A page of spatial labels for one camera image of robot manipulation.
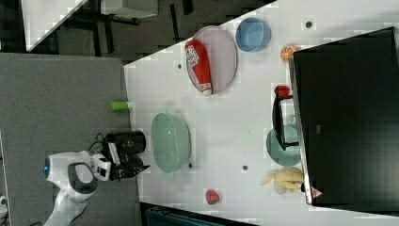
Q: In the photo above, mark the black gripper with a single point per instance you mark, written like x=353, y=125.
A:
x=123, y=166

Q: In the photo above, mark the green plastic strainer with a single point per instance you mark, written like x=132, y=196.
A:
x=170, y=142

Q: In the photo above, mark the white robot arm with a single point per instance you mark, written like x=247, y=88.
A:
x=77, y=175

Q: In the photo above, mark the upper black cylinder holder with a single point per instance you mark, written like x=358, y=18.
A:
x=128, y=143

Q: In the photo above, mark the dark blue crate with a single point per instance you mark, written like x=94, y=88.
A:
x=162, y=216

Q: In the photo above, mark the green marker tube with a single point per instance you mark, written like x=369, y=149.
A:
x=118, y=106

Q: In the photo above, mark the red strawberry at table edge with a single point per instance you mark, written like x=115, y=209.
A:
x=211, y=197

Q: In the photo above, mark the red ketchup bottle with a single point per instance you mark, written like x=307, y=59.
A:
x=196, y=56

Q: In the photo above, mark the grey round plate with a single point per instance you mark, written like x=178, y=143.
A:
x=222, y=56

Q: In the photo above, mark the yellow banana toy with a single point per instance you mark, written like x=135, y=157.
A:
x=284, y=180

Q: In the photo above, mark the red strawberry near oven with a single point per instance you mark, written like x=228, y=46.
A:
x=282, y=91

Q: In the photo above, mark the blue bowl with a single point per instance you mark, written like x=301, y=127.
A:
x=253, y=35

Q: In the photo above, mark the white background table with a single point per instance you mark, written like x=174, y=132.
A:
x=42, y=17

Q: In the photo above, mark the orange slice toy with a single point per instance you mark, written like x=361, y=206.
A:
x=286, y=52

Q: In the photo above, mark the black toaster oven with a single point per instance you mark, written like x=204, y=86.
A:
x=346, y=104

